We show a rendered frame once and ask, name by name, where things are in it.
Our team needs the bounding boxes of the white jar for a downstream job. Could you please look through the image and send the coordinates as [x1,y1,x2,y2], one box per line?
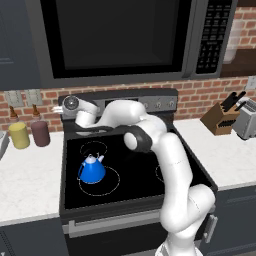
[222,19,240,65]

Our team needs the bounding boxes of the maroon bottle with brown top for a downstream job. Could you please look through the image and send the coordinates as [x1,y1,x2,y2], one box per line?
[30,103,51,148]

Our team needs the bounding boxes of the grey oven door handle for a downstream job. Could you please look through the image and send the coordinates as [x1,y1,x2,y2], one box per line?
[67,209,167,239]

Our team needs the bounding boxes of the blue kettle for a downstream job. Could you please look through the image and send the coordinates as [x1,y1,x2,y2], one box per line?
[77,152,107,185]

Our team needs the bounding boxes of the black oven door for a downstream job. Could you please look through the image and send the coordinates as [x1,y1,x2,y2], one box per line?
[61,207,215,256]

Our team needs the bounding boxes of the pale grey cupboard handle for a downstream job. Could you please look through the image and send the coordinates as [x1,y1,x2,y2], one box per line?
[203,214,219,244]

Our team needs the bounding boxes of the black stove with hob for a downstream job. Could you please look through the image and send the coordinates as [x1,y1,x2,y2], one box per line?
[57,87,220,256]

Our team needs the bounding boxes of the grey wall socket plate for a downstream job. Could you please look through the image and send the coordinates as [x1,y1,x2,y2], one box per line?
[244,75,256,91]

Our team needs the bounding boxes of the grey rounded object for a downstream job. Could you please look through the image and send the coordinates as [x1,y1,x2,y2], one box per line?
[0,130,11,161]

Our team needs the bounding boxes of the grey wall switch plate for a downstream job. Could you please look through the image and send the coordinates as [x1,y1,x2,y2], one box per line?
[3,90,25,108]
[25,88,44,106]

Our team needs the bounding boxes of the silver toaster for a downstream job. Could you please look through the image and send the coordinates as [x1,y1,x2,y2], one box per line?
[232,97,256,141]

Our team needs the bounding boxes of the black microwave door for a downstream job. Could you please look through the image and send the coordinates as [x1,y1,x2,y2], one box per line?
[39,0,198,81]

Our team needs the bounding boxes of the dark grey base cupboard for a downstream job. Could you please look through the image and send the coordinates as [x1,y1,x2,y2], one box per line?
[0,217,70,256]
[199,184,256,256]

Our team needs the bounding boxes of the wooden wall shelf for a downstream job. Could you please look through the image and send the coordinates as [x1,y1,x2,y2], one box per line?
[219,0,256,79]

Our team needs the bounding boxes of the wooden knife block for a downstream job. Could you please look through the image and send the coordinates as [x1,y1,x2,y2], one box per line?
[199,101,242,136]

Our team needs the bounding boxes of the black knife handle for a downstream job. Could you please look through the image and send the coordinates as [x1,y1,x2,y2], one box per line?
[234,100,248,113]
[221,90,247,110]

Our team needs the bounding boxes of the yellow bottle with brown top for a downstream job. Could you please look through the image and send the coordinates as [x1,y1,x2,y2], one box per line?
[8,105,31,150]

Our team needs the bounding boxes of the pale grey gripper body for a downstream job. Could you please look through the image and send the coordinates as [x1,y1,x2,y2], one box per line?
[75,124,115,136]

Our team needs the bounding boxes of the black microwave oven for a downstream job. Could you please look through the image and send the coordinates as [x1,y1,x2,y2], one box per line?
[24,0,239,89]

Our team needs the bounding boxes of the dark grey wall cupboard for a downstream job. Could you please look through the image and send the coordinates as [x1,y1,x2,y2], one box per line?
[0,0,43,92]

